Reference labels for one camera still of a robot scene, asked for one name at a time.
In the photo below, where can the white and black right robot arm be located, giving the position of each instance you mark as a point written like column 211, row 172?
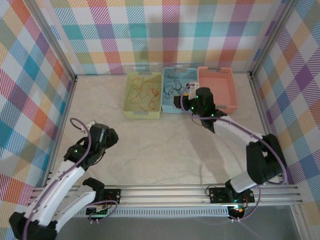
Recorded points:
column 230, row 127

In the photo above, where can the aluminium frame post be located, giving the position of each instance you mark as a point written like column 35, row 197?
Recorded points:
column 275, row 35
column 50, row 40

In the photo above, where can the aluminium mounting rail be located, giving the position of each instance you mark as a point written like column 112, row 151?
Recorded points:
column 162, row 193

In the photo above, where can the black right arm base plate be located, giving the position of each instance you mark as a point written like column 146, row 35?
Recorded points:
column 217, row 195

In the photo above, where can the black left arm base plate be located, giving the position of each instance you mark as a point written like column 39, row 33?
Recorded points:
column 113, row 196

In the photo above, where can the pink plastic basket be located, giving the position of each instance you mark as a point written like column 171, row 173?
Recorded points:
column 222, row 87

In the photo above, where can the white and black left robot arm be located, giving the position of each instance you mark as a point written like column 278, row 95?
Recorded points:
column 62, row 180

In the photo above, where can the blue plastic basket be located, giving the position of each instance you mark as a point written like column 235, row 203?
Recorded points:
column 168, row 106

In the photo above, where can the green plastic basket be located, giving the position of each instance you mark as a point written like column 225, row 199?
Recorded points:
column 130, row 110

